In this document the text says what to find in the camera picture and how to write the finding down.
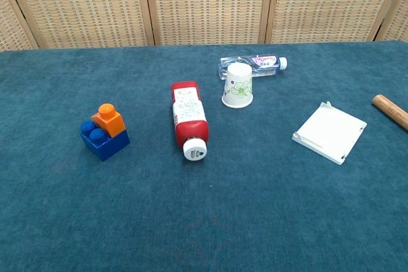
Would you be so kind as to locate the orange cube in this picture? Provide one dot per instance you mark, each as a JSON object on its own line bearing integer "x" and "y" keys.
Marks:
{"x": 112, "y": 123}

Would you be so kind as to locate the blue block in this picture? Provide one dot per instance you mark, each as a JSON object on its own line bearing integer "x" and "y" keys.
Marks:
{"x": 108, "y": 148}

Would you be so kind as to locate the red bottle white cap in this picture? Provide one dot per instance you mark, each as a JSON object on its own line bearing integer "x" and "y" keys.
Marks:
{"x": 189, "y": 109}

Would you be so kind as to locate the floral white paper cup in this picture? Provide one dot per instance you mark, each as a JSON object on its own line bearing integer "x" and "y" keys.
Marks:
{"x": 237, "y": 88}

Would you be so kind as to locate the blue-green felt table cloth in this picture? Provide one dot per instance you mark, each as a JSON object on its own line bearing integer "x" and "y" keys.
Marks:
{"x": 204, "y": 205}

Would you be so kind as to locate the clear plastic water bottle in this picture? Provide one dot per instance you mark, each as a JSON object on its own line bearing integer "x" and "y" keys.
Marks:
{"x": 271, "y": 61}

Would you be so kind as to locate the woven wooden screen panel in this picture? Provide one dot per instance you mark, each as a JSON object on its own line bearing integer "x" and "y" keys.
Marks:
{"x": 79, "y": 4}
{"x": 398, "y": 20}
{"x": 12, "y": 30}
{"x": 325, "y": 4}
{"x": 207, "y": 4}

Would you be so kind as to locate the white plastic tray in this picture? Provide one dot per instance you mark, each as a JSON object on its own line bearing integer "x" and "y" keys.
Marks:
{"x": 328, "y": 132}

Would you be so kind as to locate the wooden stick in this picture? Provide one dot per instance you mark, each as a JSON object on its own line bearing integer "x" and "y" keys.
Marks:
{"x": 389, "y": 110}

